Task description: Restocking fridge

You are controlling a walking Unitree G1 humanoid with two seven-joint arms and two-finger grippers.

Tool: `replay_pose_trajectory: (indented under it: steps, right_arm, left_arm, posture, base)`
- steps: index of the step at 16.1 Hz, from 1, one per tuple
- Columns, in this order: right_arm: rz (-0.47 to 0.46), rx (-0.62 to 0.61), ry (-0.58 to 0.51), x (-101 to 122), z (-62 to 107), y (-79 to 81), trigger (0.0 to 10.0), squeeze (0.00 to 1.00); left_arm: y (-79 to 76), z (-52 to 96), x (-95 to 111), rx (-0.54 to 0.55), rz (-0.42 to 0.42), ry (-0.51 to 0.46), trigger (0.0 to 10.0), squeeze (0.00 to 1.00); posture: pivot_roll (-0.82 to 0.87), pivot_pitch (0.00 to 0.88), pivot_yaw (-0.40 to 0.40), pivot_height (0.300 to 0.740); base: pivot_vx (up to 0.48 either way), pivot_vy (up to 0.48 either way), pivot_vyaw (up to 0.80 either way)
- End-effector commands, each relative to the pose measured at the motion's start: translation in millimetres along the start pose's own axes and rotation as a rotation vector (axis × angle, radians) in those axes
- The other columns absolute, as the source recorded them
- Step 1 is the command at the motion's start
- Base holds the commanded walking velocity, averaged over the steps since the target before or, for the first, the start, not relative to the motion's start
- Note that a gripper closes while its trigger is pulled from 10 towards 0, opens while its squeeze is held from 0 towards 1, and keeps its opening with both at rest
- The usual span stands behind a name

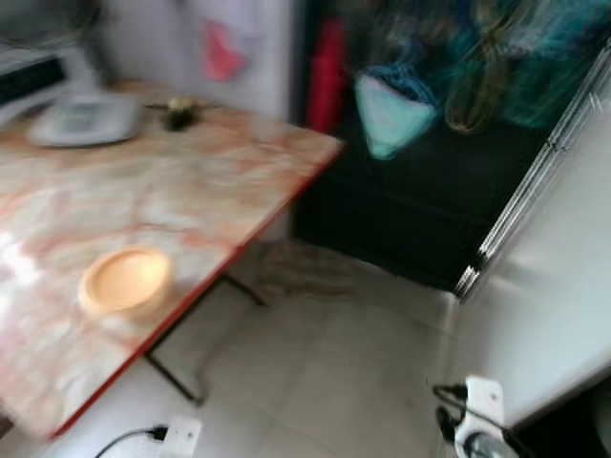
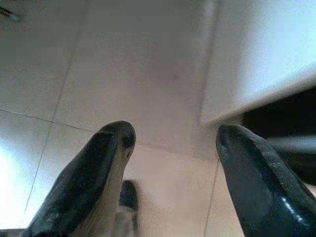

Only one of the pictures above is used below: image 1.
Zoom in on black shelf unit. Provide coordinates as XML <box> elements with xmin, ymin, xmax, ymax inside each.
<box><xmin>291</xmin><ymin>0</ymin><xmax>611</xmax><ymax>292</ymax></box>

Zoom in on teal plastic bag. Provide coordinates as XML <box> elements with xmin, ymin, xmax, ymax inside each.
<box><xmin>355</xmin><ymin>65</ymin><xmax>440</xmax><ymax>161</ymax></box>

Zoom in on patterned floor mat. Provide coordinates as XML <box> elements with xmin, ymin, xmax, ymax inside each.
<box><xmin>253</xmin><ymin>239</ymin><xmax>373</xmax><ymax>297</ymax></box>

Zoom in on red hanging item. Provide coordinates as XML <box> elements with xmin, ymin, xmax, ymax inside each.
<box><xmin>305</xmin><ymin>19</ymin><xmax>347</xmax><ymax>135</ymax></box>

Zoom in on pink hanging cloth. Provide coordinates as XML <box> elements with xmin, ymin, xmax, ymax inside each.
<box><xmin>200</xmin><ymin>21</ymin><xmax>247</xmax><ymax>82</ymax></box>

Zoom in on small dark object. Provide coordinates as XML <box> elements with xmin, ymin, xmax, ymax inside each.
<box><xmin>162</xmin><ymin>95</ymin><xmax>201</xmax><ymax>132</ymax></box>

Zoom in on orange marble folding table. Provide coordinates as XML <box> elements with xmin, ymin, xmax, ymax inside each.
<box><xmin>0</xmin><ymin>81</ymin><xmax>345</xmax><ymax>440</ymax></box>

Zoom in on orange plastic bowl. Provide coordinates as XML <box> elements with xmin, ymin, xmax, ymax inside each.
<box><xmin>78</xmin><ymin>246</ymin><xmax>175</xmax><ymax>321</ymax></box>

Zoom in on white kitchen scale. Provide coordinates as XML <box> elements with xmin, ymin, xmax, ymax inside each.
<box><xmin>27</xmin><ymin>93</ymin><xmax>142</xmax><ymax>149</ymax></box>

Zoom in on white appliance black panel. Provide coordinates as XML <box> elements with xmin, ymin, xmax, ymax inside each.
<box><xmin>0</xmin><ymin>48</ymin><xmax>96</xmax><ymax>125</ymax></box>

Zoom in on white appliance chrome handle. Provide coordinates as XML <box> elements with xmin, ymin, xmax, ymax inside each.
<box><xmin>444</xmin><ymin>38</ymin><xmax>611</xmax><ymax>430</ymax></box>

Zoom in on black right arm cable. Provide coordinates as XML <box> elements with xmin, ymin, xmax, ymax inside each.
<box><xmin>432</xmin><ymin>382</ymin><xmax>536</xmax><ymax>458</ymax></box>

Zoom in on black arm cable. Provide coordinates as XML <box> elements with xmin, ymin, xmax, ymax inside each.
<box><xmin>432</xmin><ymin>382</ymin><xmax>536</xmax><ymax>458</ymax></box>
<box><xmin>94</xmin><ymin>427</ymin><xmax>171</xmax><ymax>458</ymax></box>

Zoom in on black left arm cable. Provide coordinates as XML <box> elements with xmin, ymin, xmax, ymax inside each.
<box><xmin>94</xmin><ymin>427</ymin><xmax>171</xmax><ymax>458</ymax></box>

